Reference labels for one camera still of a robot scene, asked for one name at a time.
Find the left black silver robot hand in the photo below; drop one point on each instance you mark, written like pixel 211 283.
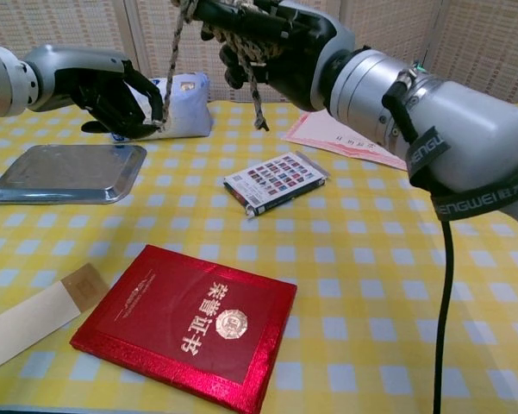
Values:
pixel 95 86

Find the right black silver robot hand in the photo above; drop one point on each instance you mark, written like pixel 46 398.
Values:
pixel 301 56

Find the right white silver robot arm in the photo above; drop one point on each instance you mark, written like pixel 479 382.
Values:
pixel 457 121

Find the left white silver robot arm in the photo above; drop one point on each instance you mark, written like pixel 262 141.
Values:
pixel 4 82

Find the woven bamboo folding screen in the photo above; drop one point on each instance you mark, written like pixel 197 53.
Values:
pixel 60 21

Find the pink bordered paper certificate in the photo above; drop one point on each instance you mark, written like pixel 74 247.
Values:
pixel 327 138

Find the rectangular stainless steel tray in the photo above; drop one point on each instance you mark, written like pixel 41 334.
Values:
pixel 64 172

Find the blue white tissue pack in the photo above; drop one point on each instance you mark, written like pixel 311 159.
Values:
pixel 189 110

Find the small box with colourful grid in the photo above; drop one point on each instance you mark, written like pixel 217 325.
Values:
pixel 276 181

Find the yellow white checkered tablecloth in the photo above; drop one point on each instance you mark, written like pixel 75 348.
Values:
pixel 370 267

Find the beige brown paper bookmark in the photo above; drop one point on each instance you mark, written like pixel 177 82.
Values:
pixel 30 315

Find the red certificate book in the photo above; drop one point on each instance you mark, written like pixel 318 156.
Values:
pixel 185 319

